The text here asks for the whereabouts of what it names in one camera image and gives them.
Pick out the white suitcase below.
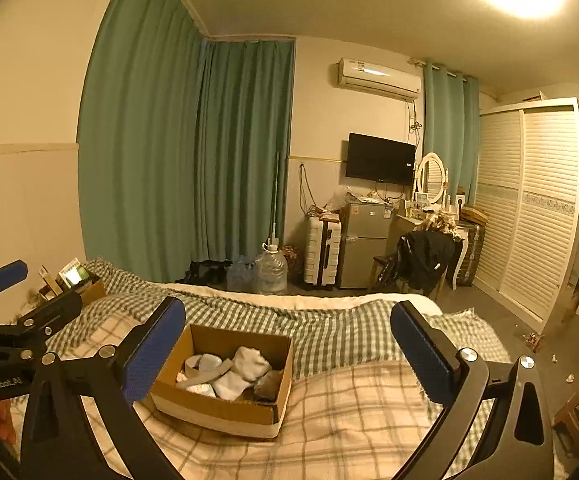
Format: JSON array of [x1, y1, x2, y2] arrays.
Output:
[[303, 212, 341, 287]]

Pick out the green white book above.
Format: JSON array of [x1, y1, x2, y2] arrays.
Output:
[[58, 258, 86, 288]]

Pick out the white socks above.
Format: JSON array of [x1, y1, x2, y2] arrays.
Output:
[[212, 346, 272, 401]]

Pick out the green curtain by wardrobe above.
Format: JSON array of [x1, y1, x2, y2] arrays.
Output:
[[423, 63, 481, 203]]

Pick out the small cardboard box of items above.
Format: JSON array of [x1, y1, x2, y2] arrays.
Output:
[[39, 258, 106, 307]]

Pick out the black jacket on chair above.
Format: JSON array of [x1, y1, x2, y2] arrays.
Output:
[[382, 232, 447, 296]]

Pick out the grey cloth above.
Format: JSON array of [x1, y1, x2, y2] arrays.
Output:
[[254, 370, 283, 402]]

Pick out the brown cardboard box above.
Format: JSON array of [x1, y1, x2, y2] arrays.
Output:
[[150, 324, 294, 440]]

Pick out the white air conditioner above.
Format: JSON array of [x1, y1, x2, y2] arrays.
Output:
[[338, 58, 422, 101]]

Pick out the oval vanity mirror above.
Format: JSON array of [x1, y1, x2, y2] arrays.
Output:
[[413, 152, 449, 205]]

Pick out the white louvered wardrobe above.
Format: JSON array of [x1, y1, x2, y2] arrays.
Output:
[[475, 98, 579, 333]]

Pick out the beige plaid blanket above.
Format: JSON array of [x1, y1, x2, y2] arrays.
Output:
[[57, 310, 511, 479]]

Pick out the white dressing table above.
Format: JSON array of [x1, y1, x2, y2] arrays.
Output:
[[386, 210, 469, 289]]

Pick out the black wall television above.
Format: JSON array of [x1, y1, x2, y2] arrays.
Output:
[[346, 132, 416, 186]]

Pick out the grey mini fridge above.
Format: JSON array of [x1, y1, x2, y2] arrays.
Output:
[[337, 200, 393, 289]]

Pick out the small tissue pack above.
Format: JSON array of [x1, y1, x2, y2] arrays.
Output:
[[186, 384, 216, 399]]

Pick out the large water bottle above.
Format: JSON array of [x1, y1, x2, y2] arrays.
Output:
[[254, 240, 288, 295]]

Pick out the white tape roll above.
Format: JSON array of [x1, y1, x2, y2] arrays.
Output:
[[183, 353, 223, 376]]

